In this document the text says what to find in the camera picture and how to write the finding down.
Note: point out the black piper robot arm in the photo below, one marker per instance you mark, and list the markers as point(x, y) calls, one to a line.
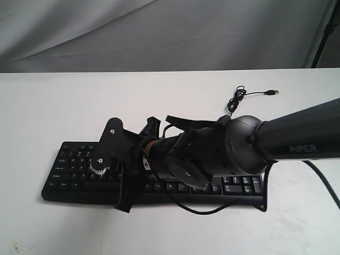
point(226, 156)

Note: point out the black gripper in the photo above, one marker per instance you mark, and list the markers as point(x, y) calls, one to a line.
point(143, 157)

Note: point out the black tripod stand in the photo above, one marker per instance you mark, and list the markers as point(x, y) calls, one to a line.
point(329, 30)

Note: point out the black acer keyboard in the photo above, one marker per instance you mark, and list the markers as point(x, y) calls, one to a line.
point(71, 181)

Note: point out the grey backdrop cloth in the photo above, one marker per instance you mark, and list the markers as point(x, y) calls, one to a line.
point(123, 36)

